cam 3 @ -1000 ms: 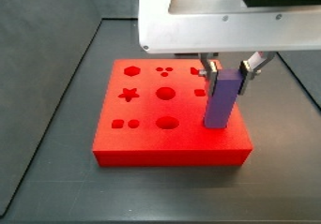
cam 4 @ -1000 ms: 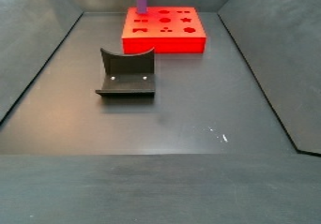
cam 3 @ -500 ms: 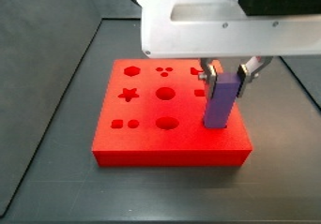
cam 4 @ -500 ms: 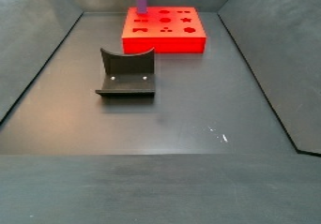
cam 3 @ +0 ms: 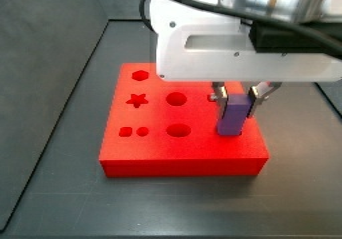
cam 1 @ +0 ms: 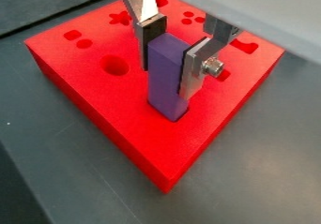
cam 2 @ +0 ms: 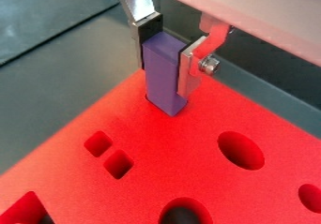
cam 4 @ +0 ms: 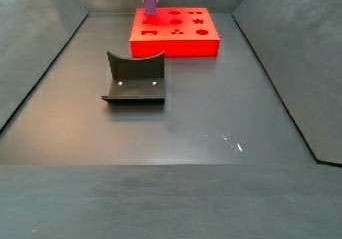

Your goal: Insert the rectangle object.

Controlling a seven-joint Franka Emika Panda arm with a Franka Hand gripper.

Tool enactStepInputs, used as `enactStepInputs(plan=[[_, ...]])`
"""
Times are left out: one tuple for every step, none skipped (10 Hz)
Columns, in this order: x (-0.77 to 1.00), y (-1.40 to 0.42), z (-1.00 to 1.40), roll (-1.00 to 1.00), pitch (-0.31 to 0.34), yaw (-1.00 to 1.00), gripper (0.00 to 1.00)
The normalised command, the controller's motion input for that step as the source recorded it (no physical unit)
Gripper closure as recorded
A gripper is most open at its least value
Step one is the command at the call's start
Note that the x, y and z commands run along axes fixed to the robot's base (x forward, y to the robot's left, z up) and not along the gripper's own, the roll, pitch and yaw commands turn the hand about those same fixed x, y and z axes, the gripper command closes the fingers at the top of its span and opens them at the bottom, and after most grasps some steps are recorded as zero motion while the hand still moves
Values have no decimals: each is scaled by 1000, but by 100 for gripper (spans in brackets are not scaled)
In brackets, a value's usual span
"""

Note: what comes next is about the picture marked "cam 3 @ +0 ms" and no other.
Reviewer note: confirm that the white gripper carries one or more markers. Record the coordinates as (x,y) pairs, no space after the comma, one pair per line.
(206,47)

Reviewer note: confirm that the purple rectangular block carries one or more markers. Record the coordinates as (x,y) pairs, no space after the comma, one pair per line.
(230,123)

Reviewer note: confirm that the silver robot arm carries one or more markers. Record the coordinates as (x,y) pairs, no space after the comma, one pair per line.
(293,11)

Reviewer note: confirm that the red shape sorter block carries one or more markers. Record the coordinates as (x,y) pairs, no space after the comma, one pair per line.
(161,132)

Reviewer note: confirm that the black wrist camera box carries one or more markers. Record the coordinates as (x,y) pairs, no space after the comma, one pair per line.
(271,40)

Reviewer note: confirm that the grey side wall panel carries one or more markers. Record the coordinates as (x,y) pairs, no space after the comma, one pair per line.
(47,39)

